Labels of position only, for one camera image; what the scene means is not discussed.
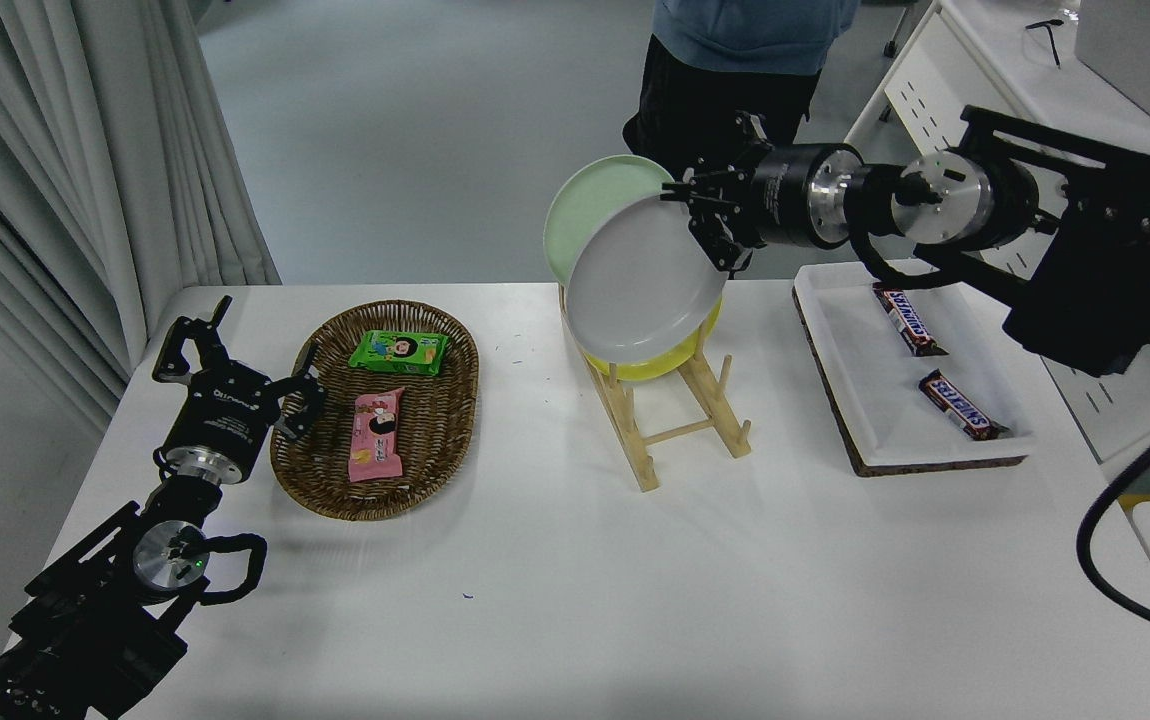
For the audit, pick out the wooden plate rack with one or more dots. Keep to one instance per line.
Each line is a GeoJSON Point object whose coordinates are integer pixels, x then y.
{"type": "Point", "coordinates": [635, 440]}

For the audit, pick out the pink snack pack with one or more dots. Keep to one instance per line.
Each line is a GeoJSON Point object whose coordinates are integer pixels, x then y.
{"type": "Point", "coordinates": [375, 440]}

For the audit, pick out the yellow plate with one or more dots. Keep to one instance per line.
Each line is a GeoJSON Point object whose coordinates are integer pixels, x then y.
{"type": "Point", "coordinates": [655, 370]}

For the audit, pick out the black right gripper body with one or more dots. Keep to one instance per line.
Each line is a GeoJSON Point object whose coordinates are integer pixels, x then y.
{"type": "Point", "coordinates": [785, 195]}

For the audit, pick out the black glasses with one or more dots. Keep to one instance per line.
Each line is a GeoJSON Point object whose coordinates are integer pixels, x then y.
{"type": "Point", "coordinates": [1050, 35]}

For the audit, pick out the pale green plate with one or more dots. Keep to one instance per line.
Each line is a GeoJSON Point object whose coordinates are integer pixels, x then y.
{"type": "Point", "coordinates": [595, 195]}

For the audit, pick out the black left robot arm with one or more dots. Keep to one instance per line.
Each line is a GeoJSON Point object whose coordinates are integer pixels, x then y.
{"type": "Point", "coordinates": [85, 620]}

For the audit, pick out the person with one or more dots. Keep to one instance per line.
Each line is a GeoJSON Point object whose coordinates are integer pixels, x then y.
{"type": "Point", "coordinates": [715, 90]}

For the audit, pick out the grey pleated curtain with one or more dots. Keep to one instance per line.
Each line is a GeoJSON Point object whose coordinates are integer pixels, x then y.
{"type": "Point", "coordinates": [55, 150]}

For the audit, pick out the brown cork mat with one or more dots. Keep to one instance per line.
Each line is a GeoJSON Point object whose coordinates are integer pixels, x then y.
{"type": "Point", "coordinates": [935, 466]}

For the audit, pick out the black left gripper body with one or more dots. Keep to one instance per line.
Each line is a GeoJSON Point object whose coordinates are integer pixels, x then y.
{"type": "Point", "coordinates": [225, 420]}

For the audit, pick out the brown wicker basket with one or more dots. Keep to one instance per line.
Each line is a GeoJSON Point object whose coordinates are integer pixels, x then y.
{"type": "Point", "coordinates": [435, 440]}

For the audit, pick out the brown chocolate bar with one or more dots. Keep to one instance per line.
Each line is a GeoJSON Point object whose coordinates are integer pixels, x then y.
{"type": "Point", "coordinates": [960, 403]}
{"type": "Point", "coordinates": [908, 318]}

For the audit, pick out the green snack pack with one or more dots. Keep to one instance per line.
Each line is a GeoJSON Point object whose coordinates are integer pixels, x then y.
{"type": "Point", "coordinates": [398, 354]}

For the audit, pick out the white rectangular tray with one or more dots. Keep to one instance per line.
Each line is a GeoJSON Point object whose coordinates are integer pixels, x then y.
{"type": "Point", "coordinates": [855, 380]}

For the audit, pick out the white desk with slotted panel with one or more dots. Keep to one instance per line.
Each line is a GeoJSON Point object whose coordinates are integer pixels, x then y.
{"type": "Point", "coordinates": [925, 95]}

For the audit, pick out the white laptop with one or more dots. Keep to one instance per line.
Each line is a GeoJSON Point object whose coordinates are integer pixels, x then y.
{"type": "Point", "coordinates": [1135, 50]}

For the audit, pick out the grey plate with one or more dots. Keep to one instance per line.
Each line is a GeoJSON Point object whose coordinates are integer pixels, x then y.
{"type": "Point", "coordinates": [640, 285]}

